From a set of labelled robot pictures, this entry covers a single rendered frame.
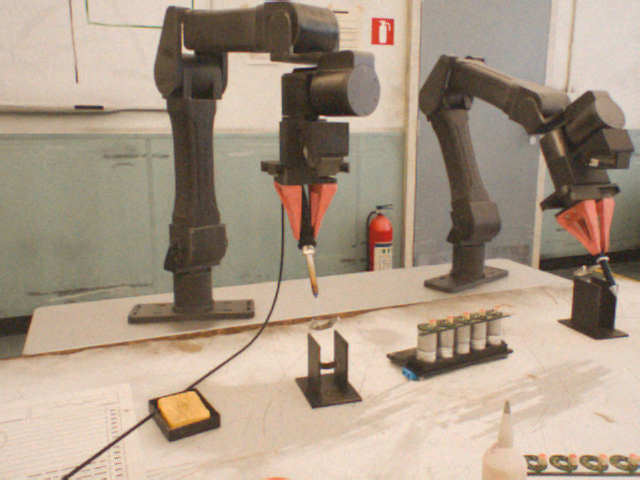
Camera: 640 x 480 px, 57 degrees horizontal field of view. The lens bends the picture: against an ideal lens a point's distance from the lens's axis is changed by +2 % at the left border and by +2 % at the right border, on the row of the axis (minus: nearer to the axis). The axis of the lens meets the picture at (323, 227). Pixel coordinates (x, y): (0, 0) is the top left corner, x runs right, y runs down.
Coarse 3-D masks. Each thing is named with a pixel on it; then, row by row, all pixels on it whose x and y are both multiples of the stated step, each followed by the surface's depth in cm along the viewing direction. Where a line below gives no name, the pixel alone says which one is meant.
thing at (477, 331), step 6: (474, 324) 76; (480, 324) 76; (474, 330) 76; (480, 330) 76; (474, 336) 76; (480, 336) 76; (474, 342) 76; (480, 342) 76; (474, 348) 76; (480, 348) 76
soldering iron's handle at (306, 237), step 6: (306, 198) 76; (306, 204) 76; (306, 210) 75; (306, 216) 75; (300, 222) 74; (306, 222) 74; (300, 228) 74; (306, 228) 74; (312, 228) 75; (300, 234) 74; (306, 234) 74; (312, 234) 74; (300, 240) 74; (306, 240) 73; (312, 240) 73; (300, 246) 74
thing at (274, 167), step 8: (288, 120) 70; (296, 120) 69; (320, 120) 70; (264, 160) 74; (272, 160) 74; (264, 168) 73; (272, 168) 69; (280, 168) 69; (288, 168) 69; (296, 168) 69; (344, 168) 72
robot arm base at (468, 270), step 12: (456, 252) 114; (468, 252) 112; (480, 252) 113; (456, 264) 114; (468, 264) 113; (480, 264) 113; (444, 276) 116; (456, 276) 115; (468, 276) 113; (480, 276) 113; (492, 276) 116; (504, 276) 119; (432, 288) 111; (444, 288) 108; (456, 288) 108; (468, 288) 111
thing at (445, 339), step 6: (450, 330) 73; (438, 336) 73; (444, 336) 73; (450, 336) 73; (438, 342) 73; (444, 342) 73; (450, 342) 73; (438, 348) 74; (444, 348) 73; (450, 348) 73; (438, 354) 74; (444, 354) 73; (450, 354) 74
